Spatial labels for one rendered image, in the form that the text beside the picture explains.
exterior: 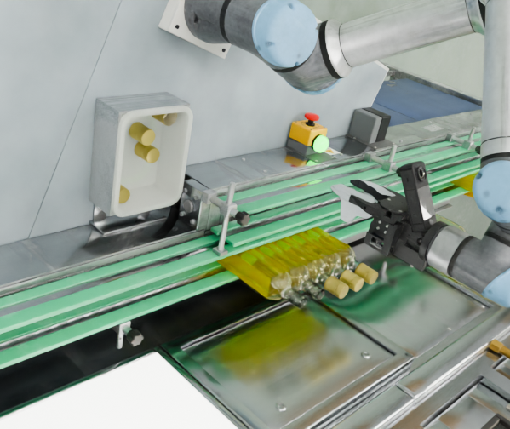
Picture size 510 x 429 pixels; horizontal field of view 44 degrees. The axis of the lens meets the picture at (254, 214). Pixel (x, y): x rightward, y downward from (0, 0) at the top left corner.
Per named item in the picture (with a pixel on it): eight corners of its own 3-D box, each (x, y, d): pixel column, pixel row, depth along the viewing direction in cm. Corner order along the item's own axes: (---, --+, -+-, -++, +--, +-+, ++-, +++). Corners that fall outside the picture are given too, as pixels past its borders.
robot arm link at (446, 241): (456, 241, 98) (480, 230, 103) (432, 228, 100) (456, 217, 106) (441, 281, 101) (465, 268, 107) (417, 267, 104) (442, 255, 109)
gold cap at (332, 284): (322, 291, 141) (337, 301, 138) (325, 277, 139) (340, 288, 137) (331, 286, 143) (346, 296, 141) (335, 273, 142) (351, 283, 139)
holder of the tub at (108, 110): (87, 222, 133) (107, 239, 128) (96, 97, 120) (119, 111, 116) (152, 207, 144) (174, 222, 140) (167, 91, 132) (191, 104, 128)
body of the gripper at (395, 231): (358, 241, 111) (416, 275, 104) (372, 197, 107) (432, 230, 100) (383, 231, 116) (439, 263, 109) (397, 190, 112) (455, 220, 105)
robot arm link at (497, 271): (544, 268, 98) (516, 315, 99) (481, 236, 105) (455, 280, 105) (535, 260, 92) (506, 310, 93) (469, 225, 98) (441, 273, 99)
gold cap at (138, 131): (129, 122, 126) (142, 130, 124) (144, 120, 129) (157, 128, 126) (128, 139, 128) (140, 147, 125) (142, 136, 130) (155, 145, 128)
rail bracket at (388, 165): (360, 160, 175) (399, 179, 168) (367, 135, 172) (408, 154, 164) (369, 157, 178) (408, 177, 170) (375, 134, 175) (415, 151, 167)
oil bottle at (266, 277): (210, 258, 146) (275, 306, 134) (214, 237, 144) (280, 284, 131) (227, 252, 150) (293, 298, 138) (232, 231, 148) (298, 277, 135)
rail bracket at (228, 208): (193, 239, 138) (232, 267, 131) (204, 170, 131) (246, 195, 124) (203, 236, 140) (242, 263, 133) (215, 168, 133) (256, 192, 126)
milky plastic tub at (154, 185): (88, 202, 130) (112, 220, 125) (96, 97, 120) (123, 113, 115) (157, 187, 142) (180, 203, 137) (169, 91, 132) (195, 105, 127)
